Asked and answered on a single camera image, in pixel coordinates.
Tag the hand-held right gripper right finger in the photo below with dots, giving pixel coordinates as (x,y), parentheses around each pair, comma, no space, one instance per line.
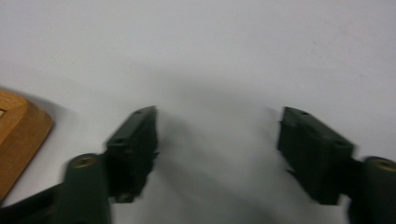
(314,155)

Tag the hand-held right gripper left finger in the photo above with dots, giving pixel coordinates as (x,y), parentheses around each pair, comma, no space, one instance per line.
(132,146)

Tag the orange wooden bar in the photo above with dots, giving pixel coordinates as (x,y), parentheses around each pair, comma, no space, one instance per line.
(18,137)

